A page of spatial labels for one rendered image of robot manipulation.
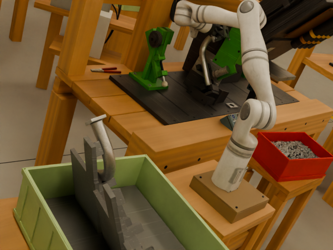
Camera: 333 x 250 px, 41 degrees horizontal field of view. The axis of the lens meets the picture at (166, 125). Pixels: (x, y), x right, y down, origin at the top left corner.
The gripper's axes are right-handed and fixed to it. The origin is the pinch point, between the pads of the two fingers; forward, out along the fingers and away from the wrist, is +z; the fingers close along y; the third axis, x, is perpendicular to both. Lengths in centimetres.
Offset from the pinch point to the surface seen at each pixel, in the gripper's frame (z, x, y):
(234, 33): 2.9, -5.1, -1.4
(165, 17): -12.3, 22.4, 11.5
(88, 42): -49, 38, -6
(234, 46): 2.9, -4.3, -7.5
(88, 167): -101, -12, -67
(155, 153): -51, 5, -59
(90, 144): -105, -17, -62
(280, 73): 21.0, -17.6, -20.4
